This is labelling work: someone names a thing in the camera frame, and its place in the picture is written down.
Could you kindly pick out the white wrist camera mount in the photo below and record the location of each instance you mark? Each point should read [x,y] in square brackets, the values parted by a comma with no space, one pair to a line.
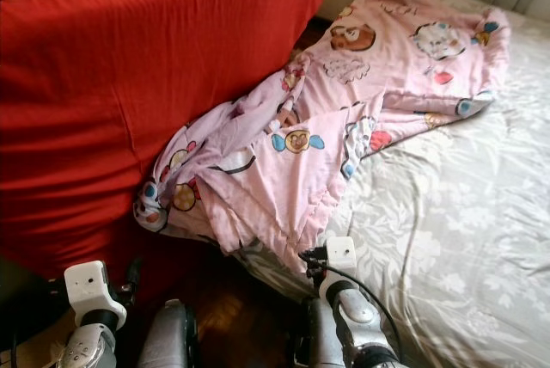
[88,282]
[340,254]

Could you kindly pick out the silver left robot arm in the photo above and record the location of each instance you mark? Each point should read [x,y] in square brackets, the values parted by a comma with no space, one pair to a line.
[90,346]

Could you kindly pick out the silver robot leg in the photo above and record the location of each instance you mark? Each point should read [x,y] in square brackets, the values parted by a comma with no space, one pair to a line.
[318,342]
[168,338]

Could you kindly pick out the black waste bin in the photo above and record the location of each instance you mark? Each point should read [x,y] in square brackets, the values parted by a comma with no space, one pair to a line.
[17,316]

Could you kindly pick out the brown crumpled paper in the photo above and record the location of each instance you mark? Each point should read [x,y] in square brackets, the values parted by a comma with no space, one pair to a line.
[34,355]

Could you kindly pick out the pink cartoon blanket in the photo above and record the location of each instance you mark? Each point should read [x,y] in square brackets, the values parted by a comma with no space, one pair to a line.
[318,127]

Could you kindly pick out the silver left robot leg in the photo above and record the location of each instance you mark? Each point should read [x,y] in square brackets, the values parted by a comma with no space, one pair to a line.
[168,338]

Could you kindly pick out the silver right robot leg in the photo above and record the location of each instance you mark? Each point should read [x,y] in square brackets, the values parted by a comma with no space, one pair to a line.
[318,342]

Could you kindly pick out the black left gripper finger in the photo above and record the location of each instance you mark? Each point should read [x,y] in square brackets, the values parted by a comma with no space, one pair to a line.
[136,266]

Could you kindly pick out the bed with beige floral sheet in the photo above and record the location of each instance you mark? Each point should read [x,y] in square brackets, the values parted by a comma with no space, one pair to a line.
[464,230]

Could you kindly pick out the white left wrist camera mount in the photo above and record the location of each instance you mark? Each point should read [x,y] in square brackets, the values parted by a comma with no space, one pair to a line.
[88,282]

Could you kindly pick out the large red cushion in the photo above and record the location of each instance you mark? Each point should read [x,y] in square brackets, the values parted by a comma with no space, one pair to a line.
[155,84]

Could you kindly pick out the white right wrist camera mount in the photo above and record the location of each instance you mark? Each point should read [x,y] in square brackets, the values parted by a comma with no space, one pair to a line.
[340,254]

